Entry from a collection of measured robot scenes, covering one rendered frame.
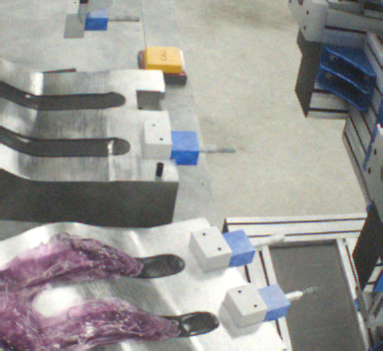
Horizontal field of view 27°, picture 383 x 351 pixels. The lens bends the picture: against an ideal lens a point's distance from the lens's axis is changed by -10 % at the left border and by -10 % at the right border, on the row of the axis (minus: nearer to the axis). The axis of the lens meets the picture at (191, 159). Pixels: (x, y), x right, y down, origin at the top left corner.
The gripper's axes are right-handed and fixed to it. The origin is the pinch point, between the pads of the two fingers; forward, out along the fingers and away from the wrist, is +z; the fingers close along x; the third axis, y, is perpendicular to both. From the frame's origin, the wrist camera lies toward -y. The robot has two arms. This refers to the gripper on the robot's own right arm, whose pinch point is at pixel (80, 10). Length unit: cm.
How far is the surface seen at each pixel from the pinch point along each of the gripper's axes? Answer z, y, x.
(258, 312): 7, 22, -59
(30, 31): 14.9, -9.5, 17.3
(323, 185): 95, 81, 62
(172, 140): 4.5, 13.8, -29.2
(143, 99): 7.7, 11.1, -15.7
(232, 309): 8, 19, -57
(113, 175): 6.0, 5.4, -35.0
